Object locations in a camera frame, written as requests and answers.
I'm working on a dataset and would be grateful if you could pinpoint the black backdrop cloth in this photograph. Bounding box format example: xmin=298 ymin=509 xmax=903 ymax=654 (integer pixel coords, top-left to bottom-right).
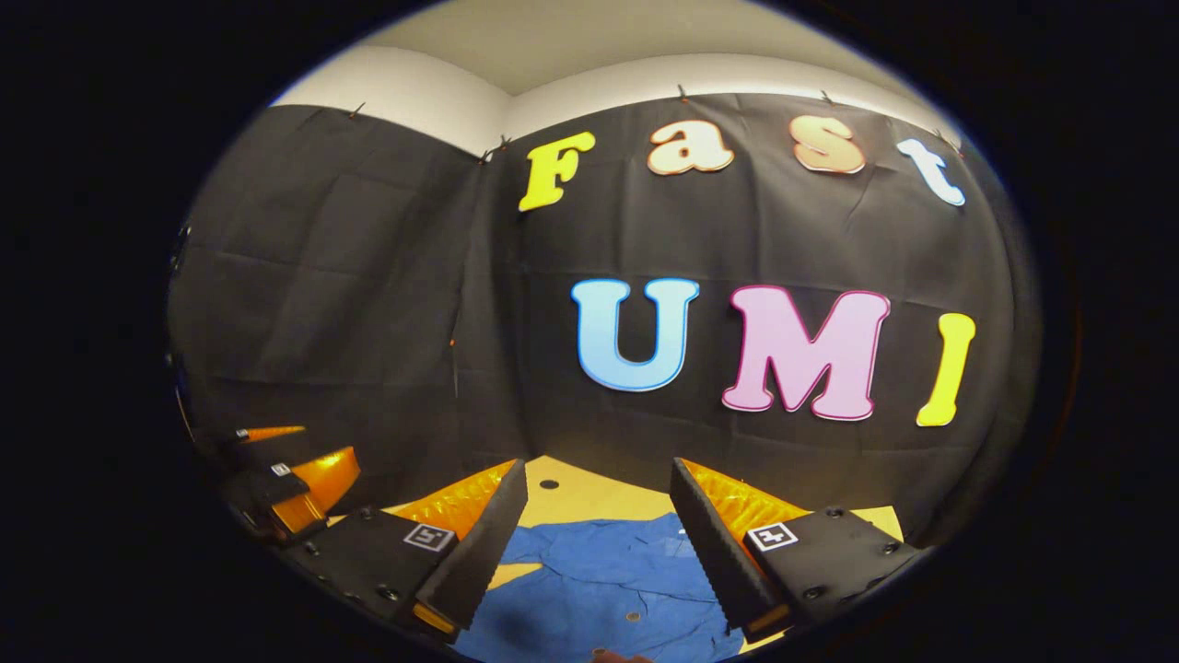
xmin=166 ymin=92 xmax=1046 ymax=553

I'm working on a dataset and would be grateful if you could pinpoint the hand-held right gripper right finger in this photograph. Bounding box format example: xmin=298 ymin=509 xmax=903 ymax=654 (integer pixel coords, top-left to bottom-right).
xmin=669 ymin=457 xmax=922 ymax=644

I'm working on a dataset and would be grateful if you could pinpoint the blue corduroy jacket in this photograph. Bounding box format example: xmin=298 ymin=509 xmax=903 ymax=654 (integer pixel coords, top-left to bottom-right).
xmin=451 ymin=511 xmax=747 ymax=663

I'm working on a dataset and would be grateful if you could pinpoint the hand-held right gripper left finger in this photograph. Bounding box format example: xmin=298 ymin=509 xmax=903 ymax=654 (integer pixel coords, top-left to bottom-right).
xmin=276 ymin=458 xmax=531 ymax=646

